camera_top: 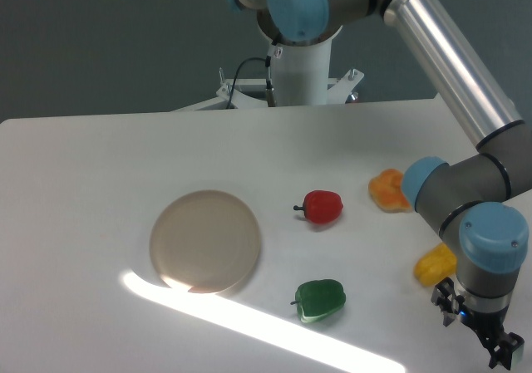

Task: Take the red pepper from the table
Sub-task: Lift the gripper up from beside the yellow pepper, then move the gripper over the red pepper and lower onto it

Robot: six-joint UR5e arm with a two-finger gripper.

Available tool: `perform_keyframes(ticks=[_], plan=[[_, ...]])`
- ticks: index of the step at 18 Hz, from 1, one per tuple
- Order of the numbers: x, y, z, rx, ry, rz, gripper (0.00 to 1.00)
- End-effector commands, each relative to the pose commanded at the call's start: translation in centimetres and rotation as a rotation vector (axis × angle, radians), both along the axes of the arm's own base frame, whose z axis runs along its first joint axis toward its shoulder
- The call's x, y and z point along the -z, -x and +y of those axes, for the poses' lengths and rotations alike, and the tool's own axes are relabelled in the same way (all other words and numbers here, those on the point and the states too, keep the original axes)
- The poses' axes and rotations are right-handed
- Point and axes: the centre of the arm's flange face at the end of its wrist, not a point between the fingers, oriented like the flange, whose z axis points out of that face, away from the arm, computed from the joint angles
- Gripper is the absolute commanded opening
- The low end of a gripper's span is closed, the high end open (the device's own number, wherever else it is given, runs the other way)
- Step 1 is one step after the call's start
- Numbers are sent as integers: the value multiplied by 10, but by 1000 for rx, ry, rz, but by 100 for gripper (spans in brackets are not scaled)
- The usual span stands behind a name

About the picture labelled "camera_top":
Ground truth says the orange bell pepper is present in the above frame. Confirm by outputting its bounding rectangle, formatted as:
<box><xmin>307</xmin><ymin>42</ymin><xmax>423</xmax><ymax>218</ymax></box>
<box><xmin>368</xmin><ymin>169</ymin><xmax>411</xmax><ymax>213</ymax></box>

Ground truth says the red bell pepper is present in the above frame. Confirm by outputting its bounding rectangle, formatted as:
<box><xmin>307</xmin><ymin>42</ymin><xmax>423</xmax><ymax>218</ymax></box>
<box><xmin>293</xmin><ymin>190</ymin><xmax>343</xmax><ymax>225</ymax></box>

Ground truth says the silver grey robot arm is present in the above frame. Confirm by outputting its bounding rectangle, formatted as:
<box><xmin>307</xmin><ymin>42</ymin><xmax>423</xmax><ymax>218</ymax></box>
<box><xmin>228</xmin><ymin>0</ymin><xmax>531</xmax><ymax>369</ymax></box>

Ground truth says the round beige plate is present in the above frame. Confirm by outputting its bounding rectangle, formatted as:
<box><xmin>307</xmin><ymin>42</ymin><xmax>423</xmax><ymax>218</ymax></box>
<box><xmin>150</xmin><ymin>190</ymin><xmax>261</xmax><ymax>293</ymax></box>

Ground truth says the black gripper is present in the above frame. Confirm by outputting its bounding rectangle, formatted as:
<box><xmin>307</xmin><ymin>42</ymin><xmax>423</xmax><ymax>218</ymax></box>
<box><xmin>431</xmin><ymin>277</ymin><xmax>525</xmax><ymax>369</ymax></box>

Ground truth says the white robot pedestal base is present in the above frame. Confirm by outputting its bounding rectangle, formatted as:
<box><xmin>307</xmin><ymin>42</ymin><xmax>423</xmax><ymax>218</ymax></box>
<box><xmin>178</xmin><ymin>37</ymin><xmax>365</xmax><ymax>112</ymax></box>

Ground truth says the green bell pepper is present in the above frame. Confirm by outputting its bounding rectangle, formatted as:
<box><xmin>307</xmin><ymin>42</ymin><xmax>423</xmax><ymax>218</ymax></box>
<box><xmin>290</xmin><ymin>279</ymin><xmax>347</xmax><ymax>324</ymax></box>

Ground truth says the yellow bell pepper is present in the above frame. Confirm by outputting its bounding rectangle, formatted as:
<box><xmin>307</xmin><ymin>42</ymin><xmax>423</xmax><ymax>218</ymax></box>
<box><xmin>413</xmin><ymin>243</ymin><xmax>457</xmax><ymax>287</ymax></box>

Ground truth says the black cable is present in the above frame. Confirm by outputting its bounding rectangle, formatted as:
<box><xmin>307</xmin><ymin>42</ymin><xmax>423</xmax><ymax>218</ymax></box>
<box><xmin>225</xmin><ymin>32</ymin><xmax>283</xmax><ymax>110</ymax></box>

